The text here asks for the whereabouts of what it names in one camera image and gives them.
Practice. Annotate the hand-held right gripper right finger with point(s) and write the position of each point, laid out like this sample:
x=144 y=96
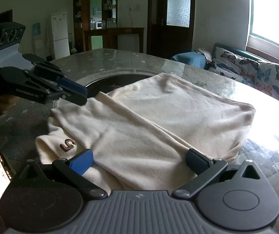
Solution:
x=196 y=160

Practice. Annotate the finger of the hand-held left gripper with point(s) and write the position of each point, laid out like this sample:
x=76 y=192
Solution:
x=32 y=92
x=68 y=84

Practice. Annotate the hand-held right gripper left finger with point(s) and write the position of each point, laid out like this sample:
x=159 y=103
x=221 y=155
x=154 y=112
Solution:
x=81 y=162

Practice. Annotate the cream sweater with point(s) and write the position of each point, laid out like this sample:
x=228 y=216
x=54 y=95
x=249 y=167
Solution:
x=154 y=126

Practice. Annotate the person's left hand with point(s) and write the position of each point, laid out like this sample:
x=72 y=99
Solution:
x=4 y=103

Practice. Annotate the white water dispenser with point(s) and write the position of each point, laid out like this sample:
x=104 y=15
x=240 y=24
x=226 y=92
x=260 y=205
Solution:
x=38 y=41

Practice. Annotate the mop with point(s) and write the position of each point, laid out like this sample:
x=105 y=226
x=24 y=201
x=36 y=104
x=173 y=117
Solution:
x=72 y=48

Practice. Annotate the round black induction cooktop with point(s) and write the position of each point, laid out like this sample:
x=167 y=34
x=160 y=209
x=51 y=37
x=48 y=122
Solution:
x=110 y=81

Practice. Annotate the white refrigerator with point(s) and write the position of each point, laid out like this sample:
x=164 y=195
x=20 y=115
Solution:
x=60 y=34

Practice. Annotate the dark wooden console desk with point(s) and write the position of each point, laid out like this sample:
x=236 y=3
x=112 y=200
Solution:
x=115 y=31

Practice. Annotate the dark wooden shelf cabinet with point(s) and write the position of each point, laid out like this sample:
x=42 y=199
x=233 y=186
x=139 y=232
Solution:
x=81 y=9

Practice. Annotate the dark wooden glass-panel door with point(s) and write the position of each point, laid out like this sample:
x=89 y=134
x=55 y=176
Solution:
x=156 y=39

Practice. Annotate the blue towel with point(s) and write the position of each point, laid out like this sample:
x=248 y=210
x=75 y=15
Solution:
x=190 y=59

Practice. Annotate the small beige cloth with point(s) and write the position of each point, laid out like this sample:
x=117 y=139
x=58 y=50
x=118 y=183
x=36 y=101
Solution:
x=205 y=54

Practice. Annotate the dark green sofa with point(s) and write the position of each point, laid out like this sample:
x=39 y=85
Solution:
x=239 y=52

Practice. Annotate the white wall switch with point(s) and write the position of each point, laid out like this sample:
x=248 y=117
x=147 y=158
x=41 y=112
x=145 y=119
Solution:
x=134 y=7

